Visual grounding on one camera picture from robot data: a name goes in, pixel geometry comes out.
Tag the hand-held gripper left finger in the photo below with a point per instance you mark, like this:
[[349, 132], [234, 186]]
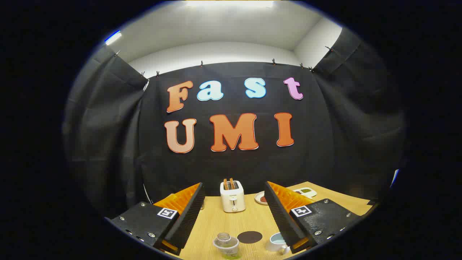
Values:
[[187, 216]]

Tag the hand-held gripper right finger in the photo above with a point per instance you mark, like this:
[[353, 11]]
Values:
[[279, 216]]

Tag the black backdrop cloth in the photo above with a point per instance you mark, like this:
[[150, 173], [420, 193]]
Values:
[[343, 126]]

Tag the white divided dish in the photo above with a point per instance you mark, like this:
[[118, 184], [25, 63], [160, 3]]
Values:
[[306, 191]]

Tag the wooden table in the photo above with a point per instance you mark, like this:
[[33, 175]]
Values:
[[231, 222]]

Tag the cream white toaster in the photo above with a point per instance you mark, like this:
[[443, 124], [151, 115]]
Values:
[[232, 200]]

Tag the dark brown round coaster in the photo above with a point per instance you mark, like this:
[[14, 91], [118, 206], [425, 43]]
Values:
[[249, 237]]

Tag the clear juice bottle white label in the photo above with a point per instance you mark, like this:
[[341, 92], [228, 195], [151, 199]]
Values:
[[226, 245]]

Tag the ceiling light strip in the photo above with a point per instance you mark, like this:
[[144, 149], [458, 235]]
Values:
[[113, 38]]

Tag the round cream plate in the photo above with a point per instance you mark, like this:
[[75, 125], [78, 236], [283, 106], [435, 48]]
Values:
[[258, 198]]

